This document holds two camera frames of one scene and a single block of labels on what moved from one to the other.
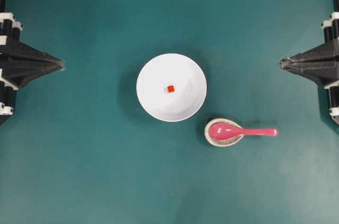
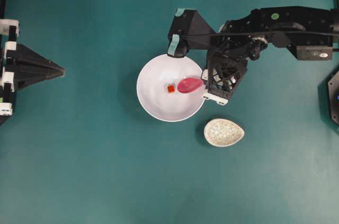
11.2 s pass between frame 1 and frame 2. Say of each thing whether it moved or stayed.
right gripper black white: moved
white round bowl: stayed
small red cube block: stayed
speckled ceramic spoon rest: stayed
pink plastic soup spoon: moved
